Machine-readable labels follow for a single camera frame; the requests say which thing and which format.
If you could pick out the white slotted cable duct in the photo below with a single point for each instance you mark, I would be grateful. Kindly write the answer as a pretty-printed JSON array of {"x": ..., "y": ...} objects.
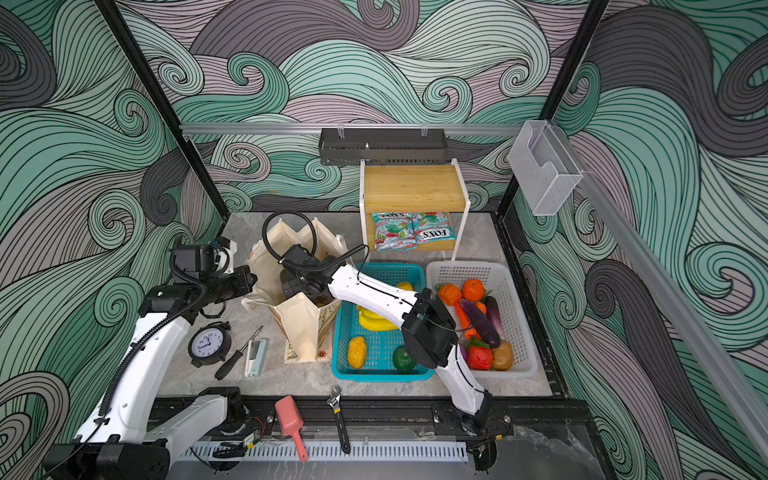
[{"x": 330, "y": 451}]

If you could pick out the cream floral grocery bag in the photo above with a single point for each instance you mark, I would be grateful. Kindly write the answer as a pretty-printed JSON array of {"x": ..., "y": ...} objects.
[{"x": 306, "y": 324}]

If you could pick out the white wooden two-tier shelf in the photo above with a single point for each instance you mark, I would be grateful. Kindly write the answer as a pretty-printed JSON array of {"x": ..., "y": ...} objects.
[{"x": 414, "y": 188}]

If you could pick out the clear plastic wall bin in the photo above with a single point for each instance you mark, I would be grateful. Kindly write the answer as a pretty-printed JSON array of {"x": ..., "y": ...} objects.
[{"x": 545, "y": 165}]

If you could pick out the orange toy pumpkin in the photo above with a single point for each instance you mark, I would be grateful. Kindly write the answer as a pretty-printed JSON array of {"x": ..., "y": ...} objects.
[
  {"x": 473, "y": 290},
  {"x": 449, "y": 294}
]

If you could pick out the purple toy eggplant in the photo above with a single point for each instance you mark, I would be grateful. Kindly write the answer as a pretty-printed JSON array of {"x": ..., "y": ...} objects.
[{"x": 480, "y": 324}]

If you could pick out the black alarm clock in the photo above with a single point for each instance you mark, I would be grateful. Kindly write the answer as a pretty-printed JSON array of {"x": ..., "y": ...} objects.
[{"x": 210, "y": 344}]

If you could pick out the yellow banana bunch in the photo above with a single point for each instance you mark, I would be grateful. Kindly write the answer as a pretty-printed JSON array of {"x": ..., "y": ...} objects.
[{"x": 373, "y": 322}]

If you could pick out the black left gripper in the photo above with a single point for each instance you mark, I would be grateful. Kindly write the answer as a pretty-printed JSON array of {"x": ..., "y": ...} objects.
[{"x": 245, "y": 284}]

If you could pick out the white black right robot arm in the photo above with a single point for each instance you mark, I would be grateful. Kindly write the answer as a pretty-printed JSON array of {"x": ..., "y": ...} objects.
[{"x": 429, "y": 331}]

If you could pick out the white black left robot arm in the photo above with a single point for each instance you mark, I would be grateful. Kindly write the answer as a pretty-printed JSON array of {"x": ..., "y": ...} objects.
[{"x": 115, "y": 442}]

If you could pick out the yellow toy potato fruit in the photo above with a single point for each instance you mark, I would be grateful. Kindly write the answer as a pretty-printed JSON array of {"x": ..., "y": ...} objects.
[{"x": 357, "y": 352}]

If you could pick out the teal plastic basket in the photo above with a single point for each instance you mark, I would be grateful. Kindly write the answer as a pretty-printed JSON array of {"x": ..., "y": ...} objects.
[{"x": 380, "y": 346}]

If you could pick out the red toy strawberry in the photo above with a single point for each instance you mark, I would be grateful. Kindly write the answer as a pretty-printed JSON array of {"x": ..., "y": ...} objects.
[{"x": 480, "y": 355}]

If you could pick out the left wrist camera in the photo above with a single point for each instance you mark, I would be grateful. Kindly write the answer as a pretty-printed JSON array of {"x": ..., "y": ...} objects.
[{"x": 203, "y": 261}]

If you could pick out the white plastic basket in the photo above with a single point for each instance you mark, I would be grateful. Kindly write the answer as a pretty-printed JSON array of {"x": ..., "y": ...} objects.
[{"x": 497, "y": 279}]

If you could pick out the white stapler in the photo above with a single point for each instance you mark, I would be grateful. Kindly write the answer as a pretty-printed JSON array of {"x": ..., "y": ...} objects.
[{"x": 256, "y": 357}]

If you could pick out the black handled screwdriver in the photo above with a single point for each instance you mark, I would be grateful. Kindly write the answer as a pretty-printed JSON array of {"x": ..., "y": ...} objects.
[{"x": 230, "y": 363}]

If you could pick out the pink plastic scoop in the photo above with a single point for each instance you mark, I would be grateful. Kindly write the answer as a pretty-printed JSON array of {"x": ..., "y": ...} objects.
[{"x": 291, "y": 423}]

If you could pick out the orange toy carrot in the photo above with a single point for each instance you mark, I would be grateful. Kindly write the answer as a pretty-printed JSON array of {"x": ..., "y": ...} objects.
[{"x": 463, "y": 318}]

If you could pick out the brown toy potato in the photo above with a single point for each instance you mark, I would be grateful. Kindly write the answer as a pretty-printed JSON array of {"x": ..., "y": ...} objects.
[{"x": 503, "y": 357}]

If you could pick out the green toy avocado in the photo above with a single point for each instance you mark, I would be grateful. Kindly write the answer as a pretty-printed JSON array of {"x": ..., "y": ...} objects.
[{"x": 402, "y": 360}]

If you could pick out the teal Fox's candy bag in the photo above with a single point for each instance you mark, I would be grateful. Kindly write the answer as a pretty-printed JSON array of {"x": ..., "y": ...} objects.
[{"x": 430, "y": 227}]

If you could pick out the mint berry candy bag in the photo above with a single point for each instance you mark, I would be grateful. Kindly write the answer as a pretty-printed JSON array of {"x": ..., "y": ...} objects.
[{"x": 394, "y": 231}]

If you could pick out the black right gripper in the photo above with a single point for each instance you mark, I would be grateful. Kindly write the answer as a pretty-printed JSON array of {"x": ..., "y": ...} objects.
[{"x": 293, "y": 283}]

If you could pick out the black adjustable wrench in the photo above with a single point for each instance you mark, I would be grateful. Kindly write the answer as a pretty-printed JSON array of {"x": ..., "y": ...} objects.
[{"x": 334, "y": 403}]

